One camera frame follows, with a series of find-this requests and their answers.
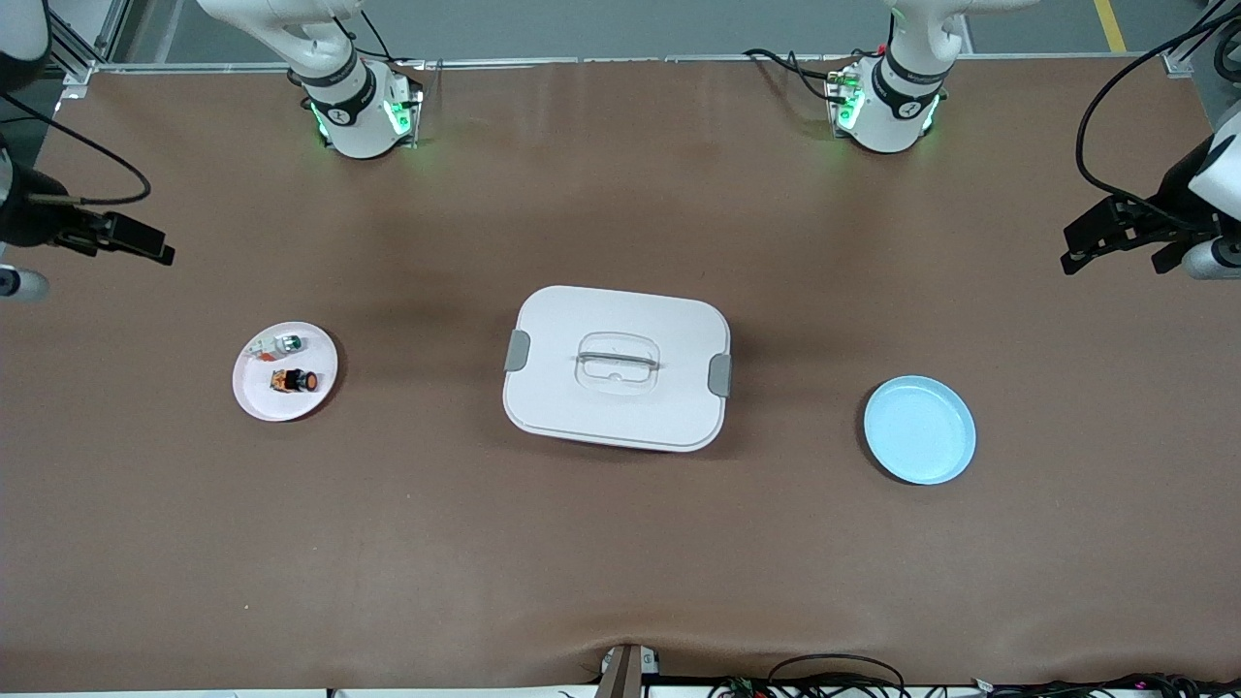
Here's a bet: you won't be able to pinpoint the white lidded box grey latches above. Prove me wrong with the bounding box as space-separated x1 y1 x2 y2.
502 285 732 454

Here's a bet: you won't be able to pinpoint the pink round plate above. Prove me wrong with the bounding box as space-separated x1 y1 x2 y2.
233 321 339 423

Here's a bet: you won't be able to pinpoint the light blue round plate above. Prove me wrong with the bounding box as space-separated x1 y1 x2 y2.
864 375 977 486

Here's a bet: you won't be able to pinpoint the silver table edge strip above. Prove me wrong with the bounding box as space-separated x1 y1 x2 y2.
92 54 1176 73

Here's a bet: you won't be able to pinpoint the brown table mat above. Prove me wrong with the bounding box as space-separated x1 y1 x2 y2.
0 58 1241 694

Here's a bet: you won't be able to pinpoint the aluminium frame profile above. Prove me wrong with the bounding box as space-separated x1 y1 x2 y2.
1161 0 1241 80
44 0 137 88

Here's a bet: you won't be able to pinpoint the black right arm base cable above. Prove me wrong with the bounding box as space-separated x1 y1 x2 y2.
334 8 428 71

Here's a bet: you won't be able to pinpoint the black arm base cable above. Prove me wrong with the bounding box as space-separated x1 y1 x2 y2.
744 47 856 104
334 8 428 71

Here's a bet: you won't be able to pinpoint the black left arm base cable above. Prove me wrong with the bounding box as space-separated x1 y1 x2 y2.
744 47 856 104

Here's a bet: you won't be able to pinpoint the tangled black cable bundle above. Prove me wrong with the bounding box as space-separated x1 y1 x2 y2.
708 653 1241 698

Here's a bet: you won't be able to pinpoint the grey front camera mount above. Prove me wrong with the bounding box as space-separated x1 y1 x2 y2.
593 643 662 698

